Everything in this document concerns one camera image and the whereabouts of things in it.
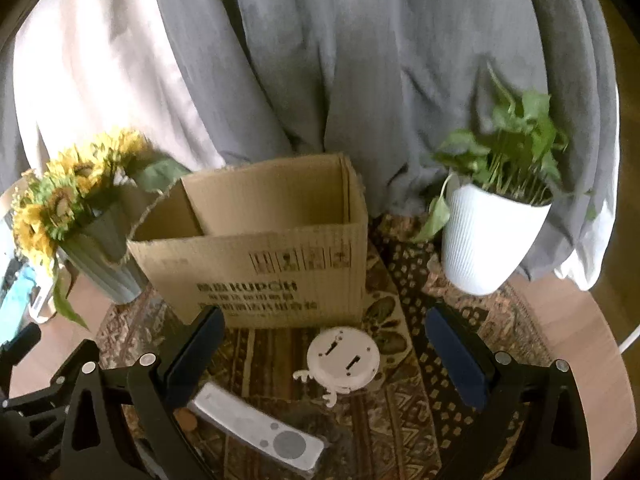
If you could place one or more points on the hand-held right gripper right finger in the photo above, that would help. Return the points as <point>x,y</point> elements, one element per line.
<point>457,360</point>

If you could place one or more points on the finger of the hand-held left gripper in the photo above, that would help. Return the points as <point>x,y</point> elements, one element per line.
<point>22,341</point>
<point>35,405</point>

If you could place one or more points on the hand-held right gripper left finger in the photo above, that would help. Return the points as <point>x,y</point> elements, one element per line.
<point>195,360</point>

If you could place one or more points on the white remote control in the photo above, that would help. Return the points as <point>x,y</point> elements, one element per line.
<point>240,420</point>

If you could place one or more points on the white round plastic device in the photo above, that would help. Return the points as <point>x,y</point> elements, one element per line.
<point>345,360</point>

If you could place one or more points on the brown cardboard box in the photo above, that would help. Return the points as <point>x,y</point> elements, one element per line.
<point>280,270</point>

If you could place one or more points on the light blue plastic object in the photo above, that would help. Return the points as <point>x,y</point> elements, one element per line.
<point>20,292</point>

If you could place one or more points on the brown patterned mat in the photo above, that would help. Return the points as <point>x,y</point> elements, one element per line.
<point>390,435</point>

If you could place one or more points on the grey-green ribbed vase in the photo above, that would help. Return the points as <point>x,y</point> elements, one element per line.
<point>105,265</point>

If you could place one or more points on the white ribbed plant pot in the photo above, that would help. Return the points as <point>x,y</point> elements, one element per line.
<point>490,240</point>

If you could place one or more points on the artificial sunflower bouquet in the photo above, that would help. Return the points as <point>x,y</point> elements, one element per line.
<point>60,205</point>

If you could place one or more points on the white sheer curtain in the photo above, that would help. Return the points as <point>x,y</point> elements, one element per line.
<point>100,60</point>
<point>595,240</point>

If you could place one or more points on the green leafy plant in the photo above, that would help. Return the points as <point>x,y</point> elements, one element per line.
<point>520,135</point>

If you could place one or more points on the grey curtain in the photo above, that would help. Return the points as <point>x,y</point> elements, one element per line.
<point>320,60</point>

